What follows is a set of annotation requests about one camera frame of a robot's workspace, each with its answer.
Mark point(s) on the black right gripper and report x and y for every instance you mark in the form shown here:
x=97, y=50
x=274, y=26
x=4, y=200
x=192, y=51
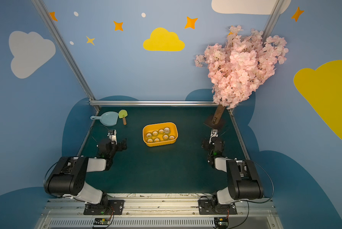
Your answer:
x=207, y=144

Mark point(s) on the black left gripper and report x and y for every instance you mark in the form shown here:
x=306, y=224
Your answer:
x=119, y=144

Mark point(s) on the transparent tape roll four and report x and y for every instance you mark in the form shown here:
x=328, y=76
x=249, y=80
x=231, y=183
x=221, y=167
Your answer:
x=165, y=136

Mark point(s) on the transparent tape roll eight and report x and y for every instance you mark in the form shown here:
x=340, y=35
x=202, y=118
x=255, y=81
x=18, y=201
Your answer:
x=167, y=130

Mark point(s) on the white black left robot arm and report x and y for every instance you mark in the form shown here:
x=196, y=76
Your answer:
x=68, y=177

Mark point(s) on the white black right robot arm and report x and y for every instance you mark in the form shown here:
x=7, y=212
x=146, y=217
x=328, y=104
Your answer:
x=243, y=181

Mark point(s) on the yellow plastic storage box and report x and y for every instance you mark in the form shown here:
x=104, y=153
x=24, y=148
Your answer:
x=157, y=127

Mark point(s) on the light blue toy pan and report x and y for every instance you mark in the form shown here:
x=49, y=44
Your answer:
x=107, y=119

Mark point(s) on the green toy spatula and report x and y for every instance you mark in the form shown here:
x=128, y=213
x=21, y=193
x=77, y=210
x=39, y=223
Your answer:
x=122, y=115

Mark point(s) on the left green circuit board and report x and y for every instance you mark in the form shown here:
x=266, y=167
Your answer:
x=105, y=222

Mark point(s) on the green circuit board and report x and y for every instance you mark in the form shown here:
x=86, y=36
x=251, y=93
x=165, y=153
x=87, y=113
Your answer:
x=221, y=223
x=105, y=222

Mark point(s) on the right green circuit board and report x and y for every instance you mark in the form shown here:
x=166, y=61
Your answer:
x=221, y=223

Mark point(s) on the pink artificial blossom tree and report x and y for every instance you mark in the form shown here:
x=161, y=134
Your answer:
x=240, y=67

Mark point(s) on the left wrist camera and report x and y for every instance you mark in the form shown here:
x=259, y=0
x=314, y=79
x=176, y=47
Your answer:
x=112, y=135

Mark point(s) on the aluminium frame back bar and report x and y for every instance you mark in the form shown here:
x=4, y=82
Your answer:
x=151, y=103

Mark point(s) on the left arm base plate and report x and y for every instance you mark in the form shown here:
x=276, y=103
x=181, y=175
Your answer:
x=112, y=207

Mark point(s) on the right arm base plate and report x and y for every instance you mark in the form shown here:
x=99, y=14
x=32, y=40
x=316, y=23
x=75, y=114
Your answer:
x=211, y=207

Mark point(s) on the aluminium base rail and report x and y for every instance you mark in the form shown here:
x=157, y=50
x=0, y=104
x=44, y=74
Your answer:
x=158, y=211

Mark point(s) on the aluminium frame left post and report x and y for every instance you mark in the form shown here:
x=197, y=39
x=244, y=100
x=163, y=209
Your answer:
x=50, y=24

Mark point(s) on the aluminium frame post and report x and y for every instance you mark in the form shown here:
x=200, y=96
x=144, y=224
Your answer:
x=50, y=24
x=272, y=20

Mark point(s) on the aluminium frame right post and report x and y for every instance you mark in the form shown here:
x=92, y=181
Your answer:
x=272, y=20

